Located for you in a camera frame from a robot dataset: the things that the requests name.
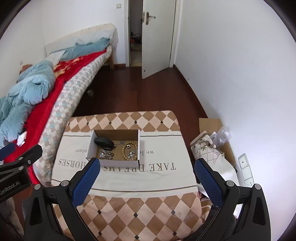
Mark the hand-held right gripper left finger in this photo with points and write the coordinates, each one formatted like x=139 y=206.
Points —
x=85 y=183

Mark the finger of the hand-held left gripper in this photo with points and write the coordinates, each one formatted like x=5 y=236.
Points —
x=5 y=150
x=27 y=157

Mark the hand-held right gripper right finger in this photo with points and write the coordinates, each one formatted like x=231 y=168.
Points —
x=209 y=183

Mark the cardboard box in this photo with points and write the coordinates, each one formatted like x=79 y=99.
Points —
x=129 y=136

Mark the white paper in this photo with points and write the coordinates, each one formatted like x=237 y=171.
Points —
x=22 y=139

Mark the floral quilted cloth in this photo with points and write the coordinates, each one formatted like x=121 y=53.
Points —
x=203 y=146

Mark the white power strip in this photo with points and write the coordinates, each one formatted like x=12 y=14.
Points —
x=245 y=169

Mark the bubble wrap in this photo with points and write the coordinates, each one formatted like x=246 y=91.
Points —
x=222 y=136

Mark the flat cardboard sheet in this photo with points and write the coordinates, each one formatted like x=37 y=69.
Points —
x=208 y=125

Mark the table with checkered cloth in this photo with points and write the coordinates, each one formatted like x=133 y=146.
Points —
x=143 y=185

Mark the bed with red blanket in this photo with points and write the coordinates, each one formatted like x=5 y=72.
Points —
x=53 y=102

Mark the light blue quilt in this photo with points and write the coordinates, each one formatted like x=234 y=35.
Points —
x=32 y=85

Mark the checkered bed sheet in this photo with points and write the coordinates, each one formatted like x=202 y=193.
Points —
x=74 y=92

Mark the small grey floor object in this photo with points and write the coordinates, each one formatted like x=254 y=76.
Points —
x=90 y=92

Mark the white pillow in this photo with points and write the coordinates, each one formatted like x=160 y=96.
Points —
x=54 y=56

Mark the blue blanket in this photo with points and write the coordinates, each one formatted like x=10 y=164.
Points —
x=85 y=47

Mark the white door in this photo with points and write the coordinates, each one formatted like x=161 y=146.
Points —
x=159 y=39

